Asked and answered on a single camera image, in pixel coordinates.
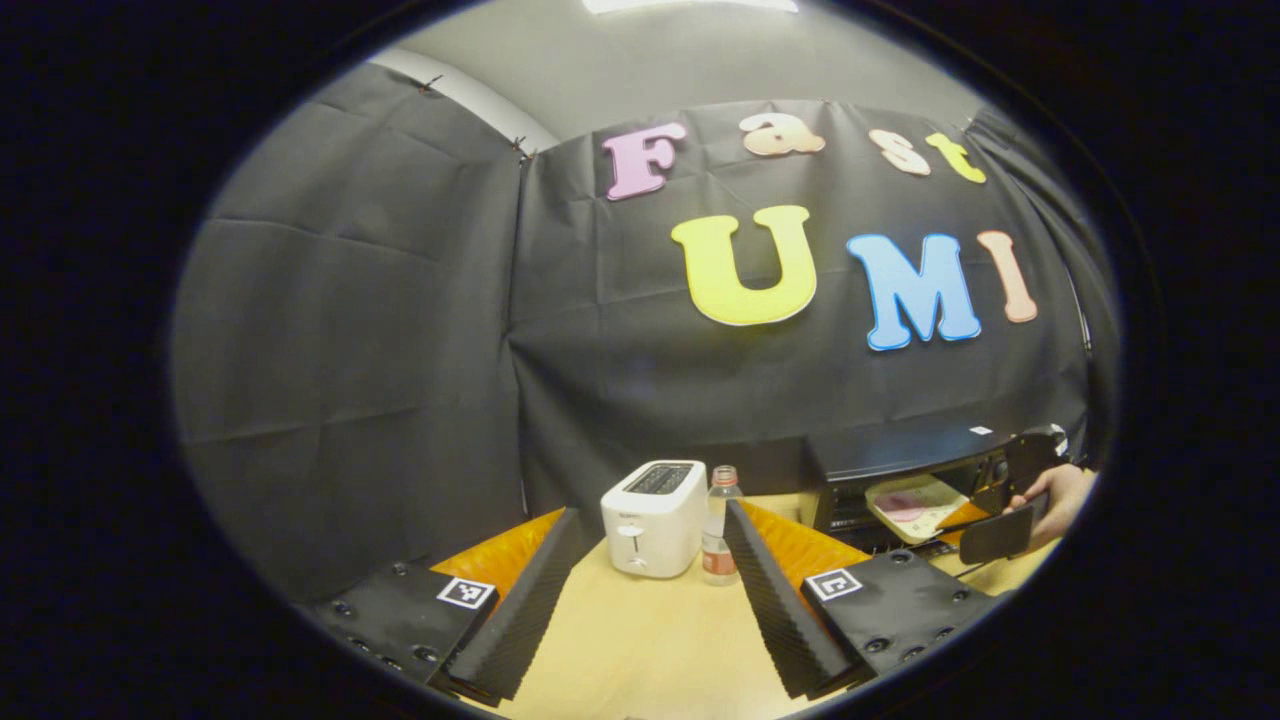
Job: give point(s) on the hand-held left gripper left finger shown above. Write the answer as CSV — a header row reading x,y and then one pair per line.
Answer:
x,y
520,620

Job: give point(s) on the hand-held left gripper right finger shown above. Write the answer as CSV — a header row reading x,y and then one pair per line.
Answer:
x,y
780,610

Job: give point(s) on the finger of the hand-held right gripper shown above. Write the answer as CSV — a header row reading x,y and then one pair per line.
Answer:
x,y
995,537
990,482

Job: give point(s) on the cream food plate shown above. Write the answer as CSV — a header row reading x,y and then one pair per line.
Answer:
x,y
930,510

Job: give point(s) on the pink round food slice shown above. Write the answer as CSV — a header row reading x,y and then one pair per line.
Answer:
x,y
902,506

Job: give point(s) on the black electric oven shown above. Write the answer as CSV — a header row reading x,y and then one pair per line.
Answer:
x,y
880,455

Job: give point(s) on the clear plastic water bottle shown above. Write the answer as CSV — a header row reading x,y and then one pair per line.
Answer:
x,y
720,540

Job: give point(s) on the white toaster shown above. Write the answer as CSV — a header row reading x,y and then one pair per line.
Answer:
x,y
650,520

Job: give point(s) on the black backdrop cloth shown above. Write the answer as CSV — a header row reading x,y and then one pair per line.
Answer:
x,y
350,350

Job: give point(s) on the ceiling light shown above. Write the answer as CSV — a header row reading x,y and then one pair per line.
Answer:
x,y
690,4

